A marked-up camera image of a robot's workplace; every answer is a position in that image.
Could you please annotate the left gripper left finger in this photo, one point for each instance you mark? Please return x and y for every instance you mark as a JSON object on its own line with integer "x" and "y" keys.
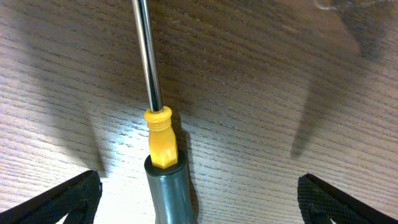
{"x": 76, "y": 200}

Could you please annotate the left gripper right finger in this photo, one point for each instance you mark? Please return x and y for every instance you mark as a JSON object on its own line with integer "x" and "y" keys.
{"x": 320, "y": 202}

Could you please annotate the black yellow screwdriver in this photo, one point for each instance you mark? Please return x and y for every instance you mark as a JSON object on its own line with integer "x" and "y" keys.
{"x": 166, "y": 167}

